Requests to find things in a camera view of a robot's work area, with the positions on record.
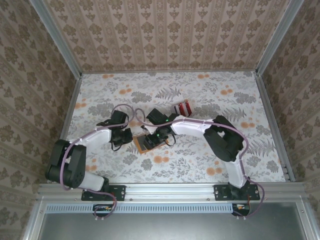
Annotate orange card holder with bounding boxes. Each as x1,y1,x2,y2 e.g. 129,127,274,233
132,134,169,155

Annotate red and silver card stack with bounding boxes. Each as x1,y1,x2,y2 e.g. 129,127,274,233
171,98,195,118

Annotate grey metal panel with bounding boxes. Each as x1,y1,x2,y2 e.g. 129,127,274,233
37,201,312,240

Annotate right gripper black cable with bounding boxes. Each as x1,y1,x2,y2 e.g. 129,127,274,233
163,133,177,147

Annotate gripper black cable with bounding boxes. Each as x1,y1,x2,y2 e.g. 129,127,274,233
111,139,126,152
163,133,177,147

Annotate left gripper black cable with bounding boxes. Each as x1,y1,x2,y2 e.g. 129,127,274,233
111,139,126,152

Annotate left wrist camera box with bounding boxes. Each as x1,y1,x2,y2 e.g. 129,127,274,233
110,109,130,126

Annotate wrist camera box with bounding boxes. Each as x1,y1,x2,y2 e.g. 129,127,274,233
110,109,130,126
146,108,169,125

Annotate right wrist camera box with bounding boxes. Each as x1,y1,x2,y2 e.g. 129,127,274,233
146,108,169,125

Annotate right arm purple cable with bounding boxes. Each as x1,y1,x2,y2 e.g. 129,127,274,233
134,108,266,220

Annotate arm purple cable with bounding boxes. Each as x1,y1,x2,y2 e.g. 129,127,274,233
134,108,266,220
57,103,137,221

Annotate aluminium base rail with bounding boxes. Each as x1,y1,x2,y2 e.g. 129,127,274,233
36,181,305,202

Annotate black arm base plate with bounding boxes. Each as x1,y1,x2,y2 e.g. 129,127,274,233
213,184,261,202
81,184,126,202

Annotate aluminium side rail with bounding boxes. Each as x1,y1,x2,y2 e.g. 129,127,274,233
254,71,296,183
47,74,83,184

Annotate aluminium end rail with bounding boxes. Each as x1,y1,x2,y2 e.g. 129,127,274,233
80,68,258,75

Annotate grey slotted cable duct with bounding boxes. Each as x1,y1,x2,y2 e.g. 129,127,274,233
45,202,236,214

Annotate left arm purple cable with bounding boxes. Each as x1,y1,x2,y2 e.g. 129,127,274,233
57,103,137,221

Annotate small wired circuit board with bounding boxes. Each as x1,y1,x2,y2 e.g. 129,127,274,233
92,203,114,218
231,203,251,217

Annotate aluminium frame post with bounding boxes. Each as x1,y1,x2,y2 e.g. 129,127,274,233
29,0,83,78
254,0,306,76

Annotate aluminium frame bar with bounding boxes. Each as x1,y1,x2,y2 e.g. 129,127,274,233
22,197,47,240
296,197,320,240

